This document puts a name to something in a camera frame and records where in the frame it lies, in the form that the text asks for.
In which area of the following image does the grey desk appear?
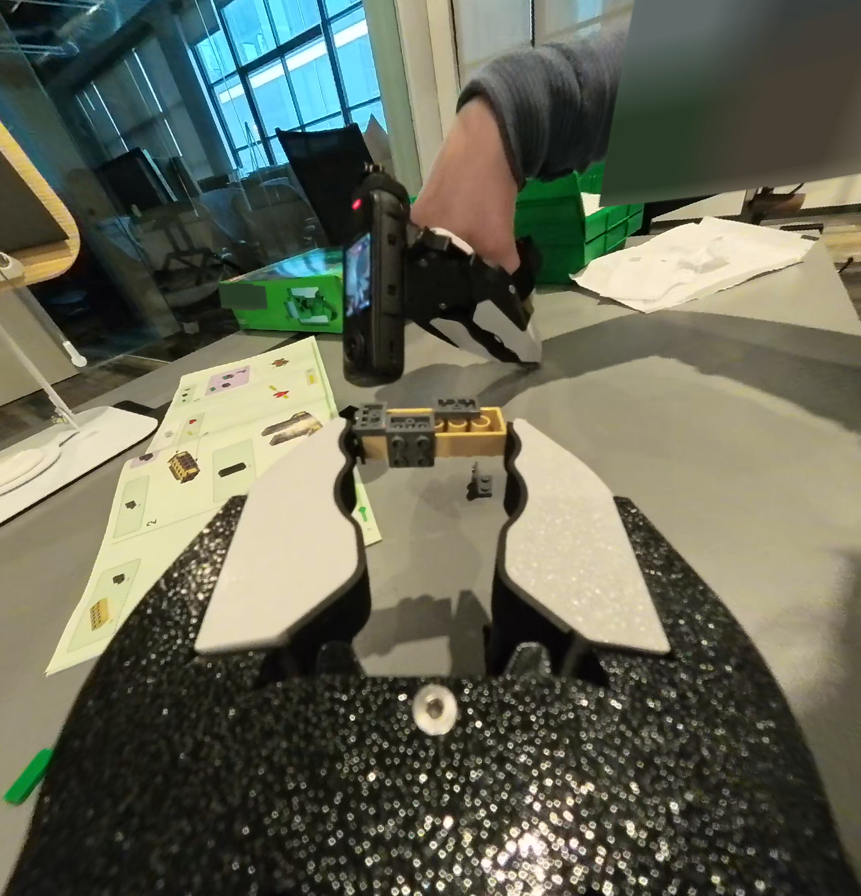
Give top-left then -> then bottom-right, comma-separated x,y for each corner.
0,235 -> 861,896

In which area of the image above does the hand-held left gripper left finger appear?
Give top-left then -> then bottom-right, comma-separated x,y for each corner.
193,417 -> 370,656

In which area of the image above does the green brick piece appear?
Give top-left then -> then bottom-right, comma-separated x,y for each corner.
4,748 -> 55,805

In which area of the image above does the green plastic bin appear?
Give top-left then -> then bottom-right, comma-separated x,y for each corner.
514,160 -> 646,285

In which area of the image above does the white desk lamp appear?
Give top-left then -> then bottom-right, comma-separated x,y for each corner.
0,251 -> 159,536

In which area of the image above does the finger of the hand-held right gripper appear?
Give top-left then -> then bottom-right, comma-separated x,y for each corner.
426,297 -> 544,365

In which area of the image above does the white paper sheet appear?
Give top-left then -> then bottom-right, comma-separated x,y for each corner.
570,216 -> 820,314

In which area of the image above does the green toy set box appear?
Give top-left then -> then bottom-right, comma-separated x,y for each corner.
218,246 -> 347,334

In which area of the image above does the person's right hand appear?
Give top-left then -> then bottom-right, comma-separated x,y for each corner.
410,106 -> 526,273

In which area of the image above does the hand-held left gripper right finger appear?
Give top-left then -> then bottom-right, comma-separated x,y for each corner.
495,419 -> 672,657

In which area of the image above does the person's right forearm grey sleeve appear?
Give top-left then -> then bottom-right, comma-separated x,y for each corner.
456,31 -> 627,186

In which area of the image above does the tan and grey brick assembly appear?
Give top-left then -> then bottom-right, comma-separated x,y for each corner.
347,397 -> 507,468

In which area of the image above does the building instruction booklet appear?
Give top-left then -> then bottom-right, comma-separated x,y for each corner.
44,336 -> 381,676

